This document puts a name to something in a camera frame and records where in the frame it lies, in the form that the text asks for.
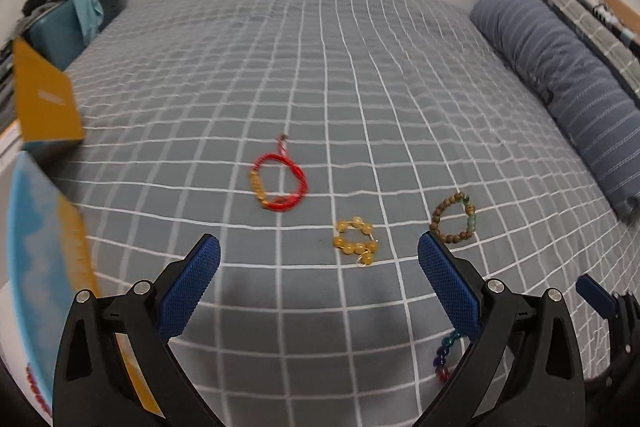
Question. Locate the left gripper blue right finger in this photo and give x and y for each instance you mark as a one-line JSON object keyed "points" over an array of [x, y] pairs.
{"points": [[456, 283]]}

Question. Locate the wooden headboard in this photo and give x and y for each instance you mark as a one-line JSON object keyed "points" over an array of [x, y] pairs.
{"points": [[625, 13]]}

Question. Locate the blue striped pillow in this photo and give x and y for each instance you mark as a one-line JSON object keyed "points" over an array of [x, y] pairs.
{"points": [[579, 91]]}

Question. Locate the folded checked quilt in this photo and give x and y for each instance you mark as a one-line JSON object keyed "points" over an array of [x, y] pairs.
{"points": [[612, 40]]}

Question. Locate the blue yellow cardboard box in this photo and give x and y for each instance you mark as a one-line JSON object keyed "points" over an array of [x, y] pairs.
{"points": [[45, 257]]}

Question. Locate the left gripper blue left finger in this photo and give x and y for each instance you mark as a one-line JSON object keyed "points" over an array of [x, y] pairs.
{"points": [[182, 284]]}

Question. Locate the teal suitcase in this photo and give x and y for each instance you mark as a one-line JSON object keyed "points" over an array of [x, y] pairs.
{"points": [[56, 35]]}

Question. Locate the light blue cloth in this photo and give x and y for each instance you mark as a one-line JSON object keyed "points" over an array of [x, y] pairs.
{"points": [[90, 15]]}

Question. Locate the grey checked bed sheet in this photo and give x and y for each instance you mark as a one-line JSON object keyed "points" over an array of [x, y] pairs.
{"points": [[315, 139]]}

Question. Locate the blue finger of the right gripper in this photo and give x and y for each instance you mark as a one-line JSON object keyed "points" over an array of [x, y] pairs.
{"points": [[596, 296]]}

